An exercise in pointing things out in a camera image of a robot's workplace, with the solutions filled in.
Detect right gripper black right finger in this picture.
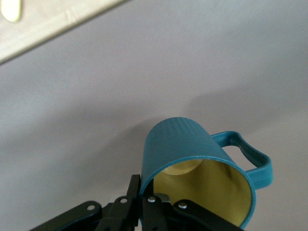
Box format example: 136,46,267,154
141,183,244,231

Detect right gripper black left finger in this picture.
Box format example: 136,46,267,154
28,174,141,231

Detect teal cup with yellow inside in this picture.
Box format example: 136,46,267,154
140,117,274,230

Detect wooden cutting board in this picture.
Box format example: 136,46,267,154
0,0,133,64

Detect yellow plastic fork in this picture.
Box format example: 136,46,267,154
0,0,24,23

